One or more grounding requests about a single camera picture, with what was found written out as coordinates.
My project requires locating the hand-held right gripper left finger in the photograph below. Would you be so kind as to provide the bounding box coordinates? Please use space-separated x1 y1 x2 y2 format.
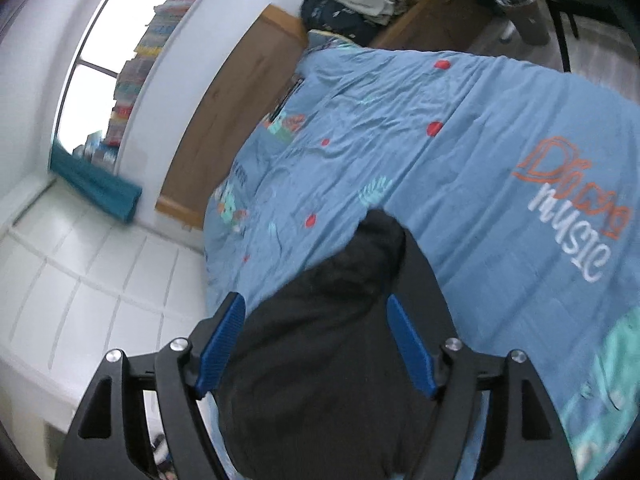
55 291 247 480

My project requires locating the wooden headboard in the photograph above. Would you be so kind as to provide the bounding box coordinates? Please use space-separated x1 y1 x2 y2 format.
155 4 311 231

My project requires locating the teal curtain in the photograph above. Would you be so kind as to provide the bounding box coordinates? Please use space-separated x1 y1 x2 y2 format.
50 142 143 223

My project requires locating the black backpack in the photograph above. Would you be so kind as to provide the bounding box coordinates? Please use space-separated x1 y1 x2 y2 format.
300 0 391 46

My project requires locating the white panelled wardrobe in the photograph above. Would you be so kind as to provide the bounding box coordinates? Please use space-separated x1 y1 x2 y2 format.
0 175 223 461

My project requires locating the brown waste bin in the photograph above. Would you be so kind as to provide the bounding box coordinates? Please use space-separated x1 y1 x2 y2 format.
500 0 551 46

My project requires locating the black phone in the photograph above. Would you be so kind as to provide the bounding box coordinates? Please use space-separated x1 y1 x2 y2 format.
269 77 303 126

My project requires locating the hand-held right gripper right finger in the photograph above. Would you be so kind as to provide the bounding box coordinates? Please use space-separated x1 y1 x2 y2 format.
386 294 581 480

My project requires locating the window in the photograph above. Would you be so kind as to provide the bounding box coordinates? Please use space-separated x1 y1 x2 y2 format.
52 0 236 161

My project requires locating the black puffer jacket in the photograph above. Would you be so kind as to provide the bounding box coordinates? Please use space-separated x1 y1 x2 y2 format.
215 208 496 480

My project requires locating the blue printed bed sheet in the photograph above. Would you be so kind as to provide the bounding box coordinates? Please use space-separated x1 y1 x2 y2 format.
202 30 640 480

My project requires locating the wooden chest of drawers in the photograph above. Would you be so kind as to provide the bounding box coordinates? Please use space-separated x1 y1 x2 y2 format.
345 0 506 51

